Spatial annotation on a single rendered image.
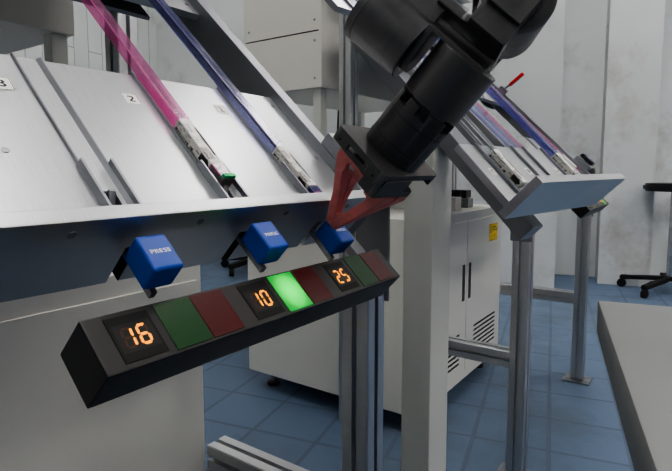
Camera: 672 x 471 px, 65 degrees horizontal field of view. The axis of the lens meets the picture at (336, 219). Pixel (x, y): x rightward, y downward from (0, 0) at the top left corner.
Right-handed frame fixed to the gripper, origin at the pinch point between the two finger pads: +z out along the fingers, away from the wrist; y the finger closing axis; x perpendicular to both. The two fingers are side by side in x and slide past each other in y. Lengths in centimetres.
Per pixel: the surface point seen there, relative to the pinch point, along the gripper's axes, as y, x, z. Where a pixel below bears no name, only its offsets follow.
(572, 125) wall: -357, -63, 9
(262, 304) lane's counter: 13.5, 5.8, 2.1
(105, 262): 22.6, -1.4, 3.6
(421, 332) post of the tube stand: -37.9, 9.3, 22.6
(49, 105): 21.7, -15.5, 1.2
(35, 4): -3, -70, 22
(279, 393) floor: -87, -13, 110
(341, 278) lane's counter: 2.6, 5.5, 2.1
